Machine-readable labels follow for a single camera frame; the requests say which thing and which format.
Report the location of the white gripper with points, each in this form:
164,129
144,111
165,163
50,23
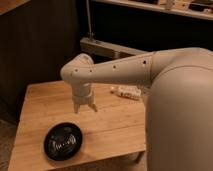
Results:
82,94

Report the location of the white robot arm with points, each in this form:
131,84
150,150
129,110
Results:
179,108

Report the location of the black ceramic bowl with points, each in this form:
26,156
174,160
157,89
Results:
63,141

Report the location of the wooden folding table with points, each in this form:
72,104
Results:
117,128

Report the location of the long wooden case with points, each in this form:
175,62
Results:
106,49

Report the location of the metal pole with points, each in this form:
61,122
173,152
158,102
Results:
90,32

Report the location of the wooden shelf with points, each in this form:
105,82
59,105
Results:
156,8

